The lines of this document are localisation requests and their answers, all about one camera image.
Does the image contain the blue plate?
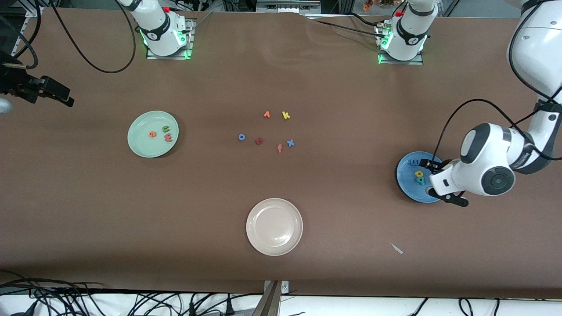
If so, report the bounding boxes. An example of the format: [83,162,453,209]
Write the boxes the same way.
[396,151,451,204]

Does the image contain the green plate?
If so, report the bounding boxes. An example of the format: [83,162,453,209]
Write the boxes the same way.
[127,110,180,158]

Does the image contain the beige plate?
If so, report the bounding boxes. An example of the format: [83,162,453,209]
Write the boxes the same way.
[246,198,304,257]

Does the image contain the brown table cover sheet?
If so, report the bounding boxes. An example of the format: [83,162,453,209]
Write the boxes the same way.
[0,8,562,299]

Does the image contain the aluminium frame rail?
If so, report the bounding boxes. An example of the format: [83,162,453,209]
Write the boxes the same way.
[8,5,42,62]

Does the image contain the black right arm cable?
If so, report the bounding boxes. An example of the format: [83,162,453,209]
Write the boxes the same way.
[0,0,137,74]

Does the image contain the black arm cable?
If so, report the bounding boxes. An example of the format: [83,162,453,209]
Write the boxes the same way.
[0,0,137,74]
[432,0,562,165]

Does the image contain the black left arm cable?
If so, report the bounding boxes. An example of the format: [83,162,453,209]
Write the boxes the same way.
[432,0,562,165]

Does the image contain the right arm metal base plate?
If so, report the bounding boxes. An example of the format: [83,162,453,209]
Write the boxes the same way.
[146,18,195,60]

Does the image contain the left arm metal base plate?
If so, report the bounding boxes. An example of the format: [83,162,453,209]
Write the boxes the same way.
[378,24,424,65]

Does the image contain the tangled black floor cables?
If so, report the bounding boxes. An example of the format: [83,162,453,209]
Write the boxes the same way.
[127,292,264,316]
[406,298,501,316]
[0,270,106,316]

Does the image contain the black base power cable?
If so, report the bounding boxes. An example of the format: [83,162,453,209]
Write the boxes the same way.
[307,17,383,38]

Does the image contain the silver mount bracket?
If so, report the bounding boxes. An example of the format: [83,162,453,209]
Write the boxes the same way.
[252,280,290,316]

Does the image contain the silver frame crossbar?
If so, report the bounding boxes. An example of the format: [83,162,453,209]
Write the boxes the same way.
[256,0,322,14]

